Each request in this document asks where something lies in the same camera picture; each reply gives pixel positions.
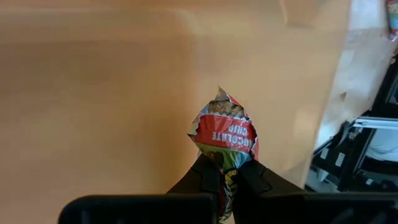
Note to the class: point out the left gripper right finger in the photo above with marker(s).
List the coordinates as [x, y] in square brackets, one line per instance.
[258, 182]

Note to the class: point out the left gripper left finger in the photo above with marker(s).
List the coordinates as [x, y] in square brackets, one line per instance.
[202, 177]

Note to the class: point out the red green chocolate chip bar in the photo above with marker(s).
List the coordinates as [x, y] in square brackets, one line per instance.
[224, 133]

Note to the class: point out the blue red-ended granola bar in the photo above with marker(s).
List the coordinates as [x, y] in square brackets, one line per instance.
[393, 18]

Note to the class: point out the orange plastic bin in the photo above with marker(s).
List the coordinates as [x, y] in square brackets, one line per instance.
[93, 93]

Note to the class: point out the silver aluminium bracket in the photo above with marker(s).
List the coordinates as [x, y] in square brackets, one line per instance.
[376, 123]

